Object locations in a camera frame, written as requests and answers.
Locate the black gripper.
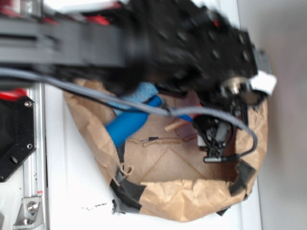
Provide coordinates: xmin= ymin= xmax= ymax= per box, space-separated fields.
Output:
xmin=124 ymin=0 xmax=277 ymax=106

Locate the orange spiral seashell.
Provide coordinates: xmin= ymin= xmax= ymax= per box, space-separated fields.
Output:
xmin=164 ymin=120 xmax=191 ymax=132

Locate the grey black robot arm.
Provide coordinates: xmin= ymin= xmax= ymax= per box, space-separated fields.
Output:
xmin=0 ymin=0 xmax=277 ymax=105

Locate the blue sponge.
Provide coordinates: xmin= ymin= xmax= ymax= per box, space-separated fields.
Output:
xmin=120 ymin=82 xmax=159 ymax=103

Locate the blue plastic bottle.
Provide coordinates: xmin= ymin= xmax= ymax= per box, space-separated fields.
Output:
xmin=106 ymin=108 xmax=149 ymax=148

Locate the brown paper bag bin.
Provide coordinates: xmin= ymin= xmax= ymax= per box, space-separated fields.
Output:
xmin=64 ymin=93 xmax=268 ymax=222

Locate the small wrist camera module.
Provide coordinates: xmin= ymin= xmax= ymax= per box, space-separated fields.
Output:
xmin=192 ymin=115 xmax=235 ymax=163

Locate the grey braided cable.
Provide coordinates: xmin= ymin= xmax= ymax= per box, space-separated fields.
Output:
xmin=0 ymin=67 xmax=259 ymax=159

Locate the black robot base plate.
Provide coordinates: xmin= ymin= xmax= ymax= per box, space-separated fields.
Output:
xmin=0 ymin=96 xmax=36 ymax=183

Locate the aluminium extrusion rail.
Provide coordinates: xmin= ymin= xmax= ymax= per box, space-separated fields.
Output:
xmin=23 ymin=83 xmax=49 ymax=230

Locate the metal corner bracket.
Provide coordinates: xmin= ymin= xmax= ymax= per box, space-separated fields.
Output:
xmin=13 ymin=196 xmax=46 ymax=230

